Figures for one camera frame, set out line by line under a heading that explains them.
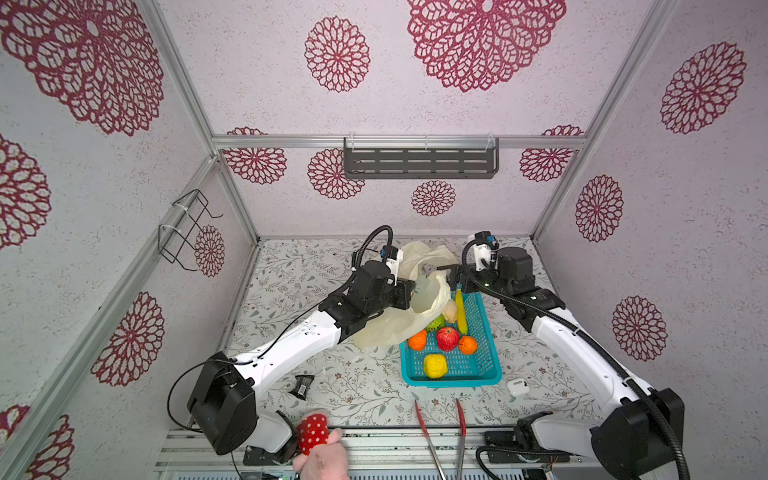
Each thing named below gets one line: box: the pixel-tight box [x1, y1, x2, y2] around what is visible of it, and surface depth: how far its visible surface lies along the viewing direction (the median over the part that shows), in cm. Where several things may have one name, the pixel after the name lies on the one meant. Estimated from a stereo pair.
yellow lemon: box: [424, 353, 449, 380], surface depth 85 cm
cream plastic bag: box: [353, 241, 455, 348], surface depth 79 cm
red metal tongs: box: [414, 398, 467, 480], surface depth 76 cm
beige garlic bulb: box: [443, 299, 458, 324], surface depth 95 cm
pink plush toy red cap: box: [293, 410, 350, 480], surface depth 70 cm
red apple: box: [436, 327, 460, 352], surface depth 89 cm
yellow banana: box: [455, 289, 469, 335], surface depth 97 cm
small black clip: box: [289, 374, 315, 401], surface depth 83 cm
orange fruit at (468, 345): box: [458, 335, 479, 355], surface depth 89 cm
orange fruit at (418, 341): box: [408, 329, 427, 352], surface depth 89 cm
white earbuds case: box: [506, 378, 530, 396], surface depth 85 cm
